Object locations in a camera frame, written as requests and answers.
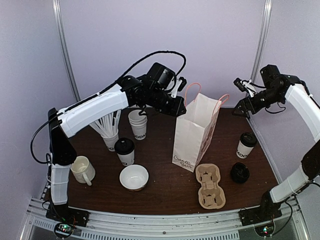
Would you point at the brown pulp cup carrier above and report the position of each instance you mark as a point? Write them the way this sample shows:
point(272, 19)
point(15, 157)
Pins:
point(210, 195)

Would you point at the white paper coffee cup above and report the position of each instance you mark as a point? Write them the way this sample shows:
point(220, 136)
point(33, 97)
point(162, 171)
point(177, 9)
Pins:
point(127, 159)
point(243, 151)

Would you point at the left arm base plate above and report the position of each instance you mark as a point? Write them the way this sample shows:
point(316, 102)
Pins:
point(65, 214)

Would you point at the stack of black lids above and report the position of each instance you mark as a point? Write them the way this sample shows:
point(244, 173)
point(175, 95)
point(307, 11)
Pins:
point(239, 173)

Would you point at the white paper takeout bag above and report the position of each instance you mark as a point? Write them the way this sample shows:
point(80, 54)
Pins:
point(194, 130)

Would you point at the paper cup holding straws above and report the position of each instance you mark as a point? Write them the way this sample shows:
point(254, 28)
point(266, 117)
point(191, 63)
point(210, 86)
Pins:
point(108, 128)

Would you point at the aluminium front table rail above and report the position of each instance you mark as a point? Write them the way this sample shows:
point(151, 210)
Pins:
point(225, 225)

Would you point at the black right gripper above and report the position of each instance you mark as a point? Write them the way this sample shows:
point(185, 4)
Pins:
point(244, 105)

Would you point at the black coffee cup lid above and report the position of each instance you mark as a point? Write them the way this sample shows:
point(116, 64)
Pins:
point(248, 139)

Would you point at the stack of white paper cups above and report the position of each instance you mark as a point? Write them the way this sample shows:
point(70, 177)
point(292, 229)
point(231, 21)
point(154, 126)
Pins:
point(138, 122)

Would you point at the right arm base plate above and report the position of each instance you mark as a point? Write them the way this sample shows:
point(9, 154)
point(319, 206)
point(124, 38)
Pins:
point(252, 216)

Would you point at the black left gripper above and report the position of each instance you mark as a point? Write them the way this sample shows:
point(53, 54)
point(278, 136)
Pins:
point(179, 105)

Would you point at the aluminium frame post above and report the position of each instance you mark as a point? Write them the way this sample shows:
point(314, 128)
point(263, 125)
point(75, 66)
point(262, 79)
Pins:
point(65, 53)
point(263, 35)

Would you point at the aluminium frame right post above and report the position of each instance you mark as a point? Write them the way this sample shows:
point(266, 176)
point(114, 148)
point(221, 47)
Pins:
point(263, 35)

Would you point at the white ceramic bowl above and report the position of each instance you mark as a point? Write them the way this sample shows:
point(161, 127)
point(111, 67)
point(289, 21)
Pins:
point(134, 177)

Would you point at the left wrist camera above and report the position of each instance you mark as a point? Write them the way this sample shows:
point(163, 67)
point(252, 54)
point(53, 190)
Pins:
point(180, 84)

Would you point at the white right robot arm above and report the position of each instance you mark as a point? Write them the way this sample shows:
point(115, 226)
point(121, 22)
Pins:
point(284, 88)

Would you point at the cream ceramic mug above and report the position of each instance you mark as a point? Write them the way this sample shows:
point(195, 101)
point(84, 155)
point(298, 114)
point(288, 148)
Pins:
point(83, 171)

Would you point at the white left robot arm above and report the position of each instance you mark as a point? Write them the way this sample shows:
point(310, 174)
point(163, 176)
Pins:
point(157, 88)

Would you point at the aluminium frame left post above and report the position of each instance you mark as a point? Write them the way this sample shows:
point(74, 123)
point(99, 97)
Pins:
point(65, 53)

